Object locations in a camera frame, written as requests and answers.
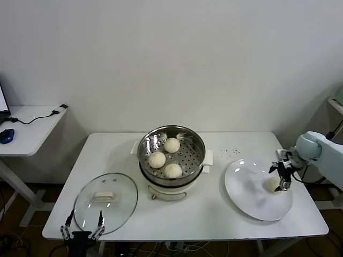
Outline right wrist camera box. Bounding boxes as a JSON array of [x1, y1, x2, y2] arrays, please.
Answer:
[[275, 149, 294, 161]]

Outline white steamed baozi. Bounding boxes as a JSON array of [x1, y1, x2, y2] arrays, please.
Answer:
[[264, 177, 285, 194], [148, 152, 166, 169], [163, 163, 183, 179], [163, 138, 181, 154]]

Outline blue computer mouse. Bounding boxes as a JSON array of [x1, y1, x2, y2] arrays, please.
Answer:
[[0, 127, 16, 145]]

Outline glass lid with white handle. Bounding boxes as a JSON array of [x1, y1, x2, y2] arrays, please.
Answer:
[[73, 172, 139, 236]]

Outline white power strip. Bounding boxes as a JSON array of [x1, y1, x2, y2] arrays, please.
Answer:
[[163, 240, 188, 252]]

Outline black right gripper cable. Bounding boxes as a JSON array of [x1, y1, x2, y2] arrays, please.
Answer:
[[292, 165, 326, 184]]

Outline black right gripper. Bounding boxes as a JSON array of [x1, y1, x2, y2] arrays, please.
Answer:
[[269, 160, 295, 192]]

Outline white round plate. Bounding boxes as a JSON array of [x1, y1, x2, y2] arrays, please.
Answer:
[[224, 159, 293, 222]]

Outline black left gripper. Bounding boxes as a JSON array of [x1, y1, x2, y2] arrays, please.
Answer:
[[59, 209, 106, 257]]

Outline pale green object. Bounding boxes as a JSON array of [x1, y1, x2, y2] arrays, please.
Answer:
[[334, 82, 343, 107]]

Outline open laptop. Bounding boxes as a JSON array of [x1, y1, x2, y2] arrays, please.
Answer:
[[0, 80, 11, 124]]

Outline stainless steel steamer basket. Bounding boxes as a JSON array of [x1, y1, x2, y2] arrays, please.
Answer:
[[130, 125, 215, 186]]

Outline white side desk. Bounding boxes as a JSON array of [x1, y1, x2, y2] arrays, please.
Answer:
[[0, 104, 69, 228]]

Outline white shelf table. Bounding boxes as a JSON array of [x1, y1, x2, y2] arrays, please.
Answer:
[[327, 97, 343, 116]]

